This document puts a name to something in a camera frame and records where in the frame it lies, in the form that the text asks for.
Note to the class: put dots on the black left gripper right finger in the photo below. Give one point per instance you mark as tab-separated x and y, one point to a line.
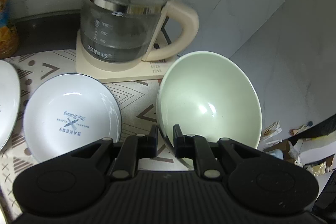
198	150

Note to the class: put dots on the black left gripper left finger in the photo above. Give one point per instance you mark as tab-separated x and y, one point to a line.
127	154

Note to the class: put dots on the pale green ceramic bowl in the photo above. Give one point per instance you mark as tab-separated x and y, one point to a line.
207	94

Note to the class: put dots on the small white bakery plate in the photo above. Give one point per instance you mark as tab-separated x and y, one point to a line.
67	112

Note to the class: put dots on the large white bakery plate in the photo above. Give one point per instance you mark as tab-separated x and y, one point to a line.
6	103

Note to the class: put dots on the patterned white table mat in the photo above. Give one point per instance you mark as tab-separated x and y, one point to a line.
136	100

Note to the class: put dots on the cream kettle base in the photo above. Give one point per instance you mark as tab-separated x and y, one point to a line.
115	73

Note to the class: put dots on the glass kettle with cream lid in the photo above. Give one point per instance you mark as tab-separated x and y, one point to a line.
124	31

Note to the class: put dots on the orange juice bottle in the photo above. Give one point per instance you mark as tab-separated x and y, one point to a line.
9	35

